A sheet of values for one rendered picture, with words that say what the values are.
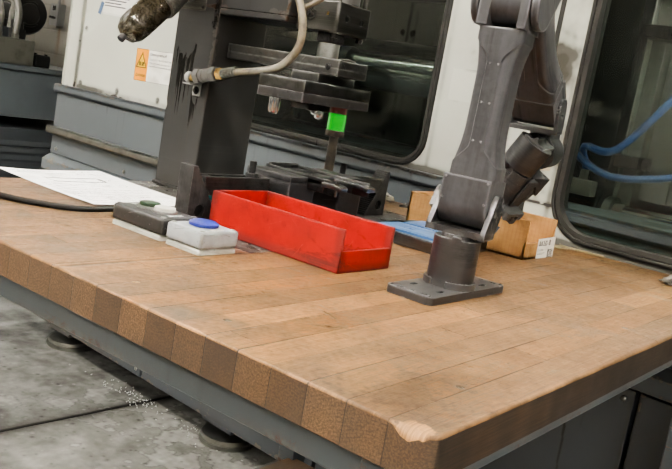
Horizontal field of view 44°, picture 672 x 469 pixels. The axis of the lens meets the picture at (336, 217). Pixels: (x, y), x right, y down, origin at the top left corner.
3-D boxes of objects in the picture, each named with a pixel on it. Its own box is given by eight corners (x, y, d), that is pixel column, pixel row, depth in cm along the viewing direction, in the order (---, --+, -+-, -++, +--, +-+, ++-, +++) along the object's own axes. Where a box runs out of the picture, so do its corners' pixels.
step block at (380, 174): (364, 215, 165) (372, 171, 164) (352, 212, 167) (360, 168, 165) (382, 215, 170) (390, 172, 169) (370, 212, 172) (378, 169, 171)
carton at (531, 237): (521, 265, 146) (530, 221, 145) (403, 230, 161) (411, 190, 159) (551, 260, 156) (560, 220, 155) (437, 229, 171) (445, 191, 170)
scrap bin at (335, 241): (337, 274, 109) (345, 229, 109) (206, 229, 124) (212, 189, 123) (388, 268, 119) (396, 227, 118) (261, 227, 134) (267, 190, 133)
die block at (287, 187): (282, 227, 136) (290, 182, 135) (239, 213, 142) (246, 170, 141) (355, 225, 152) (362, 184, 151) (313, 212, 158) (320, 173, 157)
